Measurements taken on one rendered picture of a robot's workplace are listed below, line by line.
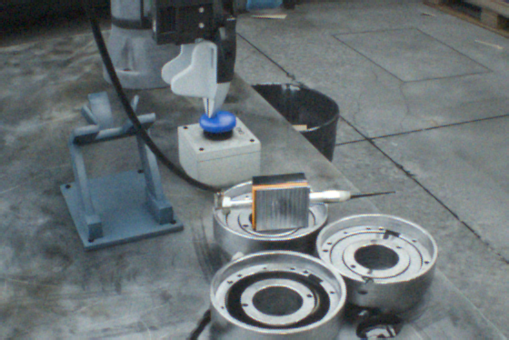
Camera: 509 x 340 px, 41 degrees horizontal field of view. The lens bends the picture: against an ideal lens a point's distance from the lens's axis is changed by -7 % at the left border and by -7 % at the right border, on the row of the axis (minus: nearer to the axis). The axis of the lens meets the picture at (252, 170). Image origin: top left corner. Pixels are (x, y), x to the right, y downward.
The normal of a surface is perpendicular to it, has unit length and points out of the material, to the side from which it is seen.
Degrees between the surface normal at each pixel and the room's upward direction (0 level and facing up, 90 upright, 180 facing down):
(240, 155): 90
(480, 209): 0
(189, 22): 90
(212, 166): 90
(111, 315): 0
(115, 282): 0
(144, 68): 72
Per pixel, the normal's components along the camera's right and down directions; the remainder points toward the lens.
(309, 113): -0.72, 0.26
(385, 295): 0.00, 0.47
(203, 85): 0.36, 0.48
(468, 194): 0.00, -0.88
